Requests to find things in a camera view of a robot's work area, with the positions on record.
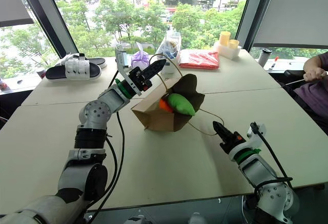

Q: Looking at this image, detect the brown paper bag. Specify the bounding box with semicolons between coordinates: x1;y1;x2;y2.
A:
130;53;224;136

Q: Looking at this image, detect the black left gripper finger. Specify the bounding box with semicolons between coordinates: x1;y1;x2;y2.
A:
140;58;167;77
143;62;167;82

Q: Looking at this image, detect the silver black tumbler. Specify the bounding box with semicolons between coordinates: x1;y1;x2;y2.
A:
257;48;272;68

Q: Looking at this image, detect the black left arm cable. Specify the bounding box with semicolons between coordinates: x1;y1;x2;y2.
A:
83;76;126;221

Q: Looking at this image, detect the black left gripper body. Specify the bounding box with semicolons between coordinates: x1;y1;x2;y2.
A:
128;66;152;92

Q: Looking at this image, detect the clear plastic bag with items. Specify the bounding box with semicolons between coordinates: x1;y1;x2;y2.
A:
154;30;183;67

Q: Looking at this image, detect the grey roller blind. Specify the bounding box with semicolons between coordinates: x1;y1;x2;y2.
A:
252;0;328;50
0;0;35;28

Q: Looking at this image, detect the orange plush toy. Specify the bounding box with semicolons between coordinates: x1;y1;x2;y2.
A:
158;98;175;114

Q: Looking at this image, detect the red plastic package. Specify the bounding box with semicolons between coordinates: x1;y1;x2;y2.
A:
178;49;221;70

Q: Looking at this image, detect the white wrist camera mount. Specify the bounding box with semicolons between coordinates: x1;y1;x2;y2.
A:
246;122;267;148
114;46;143;97

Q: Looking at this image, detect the person's bare hand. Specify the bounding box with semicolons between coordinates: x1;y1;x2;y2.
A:
303;66;328;83

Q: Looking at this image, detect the thin white stick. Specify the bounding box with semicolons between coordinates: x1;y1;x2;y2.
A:
284;78;306;86

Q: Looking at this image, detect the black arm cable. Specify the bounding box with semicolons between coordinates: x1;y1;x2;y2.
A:
83;76;126;221
250;121;294;196

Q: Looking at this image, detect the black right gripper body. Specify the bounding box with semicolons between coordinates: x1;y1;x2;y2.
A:
219;131;243;154

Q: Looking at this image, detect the dark window frame post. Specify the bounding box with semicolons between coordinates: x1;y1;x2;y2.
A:
14;0;79;58
235;0;279;52

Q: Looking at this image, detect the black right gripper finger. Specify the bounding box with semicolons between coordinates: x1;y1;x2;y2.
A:
214;121;234;139
213;121;227;144

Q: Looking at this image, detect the green plush toy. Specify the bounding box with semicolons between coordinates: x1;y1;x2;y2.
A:
167;93;196;117

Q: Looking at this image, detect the person's purple shirt torso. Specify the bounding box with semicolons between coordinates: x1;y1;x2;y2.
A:
292;51;328;119

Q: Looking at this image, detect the grey rounded shape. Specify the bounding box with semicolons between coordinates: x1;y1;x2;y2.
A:
125;214;154;224

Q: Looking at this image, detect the tall yellow cup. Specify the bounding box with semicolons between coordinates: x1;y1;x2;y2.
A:
218;31;232;47

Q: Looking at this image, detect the purple plastic bag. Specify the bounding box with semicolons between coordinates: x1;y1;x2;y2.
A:
131;42;151;70

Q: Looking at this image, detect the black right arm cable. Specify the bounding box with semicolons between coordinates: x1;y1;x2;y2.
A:
250;121;294;196

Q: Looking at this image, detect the black white slipper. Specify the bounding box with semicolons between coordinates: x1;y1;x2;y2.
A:
54;53;108;69
45;59;102;82

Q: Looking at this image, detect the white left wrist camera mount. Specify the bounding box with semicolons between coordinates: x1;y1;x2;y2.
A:
114;46;143;97

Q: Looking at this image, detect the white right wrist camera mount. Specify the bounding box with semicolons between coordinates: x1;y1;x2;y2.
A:
246;122;267;148

